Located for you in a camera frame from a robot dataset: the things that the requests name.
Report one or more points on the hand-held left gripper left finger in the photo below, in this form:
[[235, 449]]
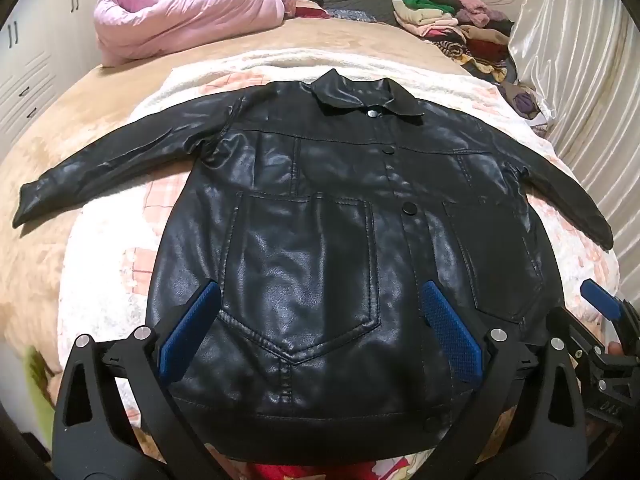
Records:
[[187, 327]]

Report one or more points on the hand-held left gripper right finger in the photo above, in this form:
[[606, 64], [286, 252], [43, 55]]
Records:
[[452, 327]]

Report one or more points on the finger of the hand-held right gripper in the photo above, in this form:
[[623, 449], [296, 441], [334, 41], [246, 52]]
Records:
[[597, 292], [575, 335]]

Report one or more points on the black leather jacket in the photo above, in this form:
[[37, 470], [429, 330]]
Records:
[[320, 220]]

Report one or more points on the pile of folded clothes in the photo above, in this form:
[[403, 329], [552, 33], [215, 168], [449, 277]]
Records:
[[440, 20]]

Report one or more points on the person's right hand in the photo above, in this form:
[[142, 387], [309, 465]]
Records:
[[614, 349]]

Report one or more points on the white and orange bear blanket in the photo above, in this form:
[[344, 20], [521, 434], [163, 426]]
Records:
[[105, 260]]

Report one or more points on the red printed cloth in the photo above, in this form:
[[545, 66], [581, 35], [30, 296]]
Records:
[[320, 470]]

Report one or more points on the purple cloth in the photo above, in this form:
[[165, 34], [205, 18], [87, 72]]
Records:
[[525, 102]]

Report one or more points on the white satin curtain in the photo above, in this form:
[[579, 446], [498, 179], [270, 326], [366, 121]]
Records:
[[580, 60]]

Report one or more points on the tan plush bed sheet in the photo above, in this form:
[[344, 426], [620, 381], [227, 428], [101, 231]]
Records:
[[65, 125]]

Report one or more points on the pink quilt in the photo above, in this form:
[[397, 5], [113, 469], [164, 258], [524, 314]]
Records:
[[185, 15]]

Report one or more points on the white wardrobe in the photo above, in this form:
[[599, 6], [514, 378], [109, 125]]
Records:
[[35, 50]]

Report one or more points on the blue-grey patterned cloth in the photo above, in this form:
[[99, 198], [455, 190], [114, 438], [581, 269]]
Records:
[[350, 14]]

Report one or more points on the red and teal cloth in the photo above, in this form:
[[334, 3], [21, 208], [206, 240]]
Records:
[[300, 5]]

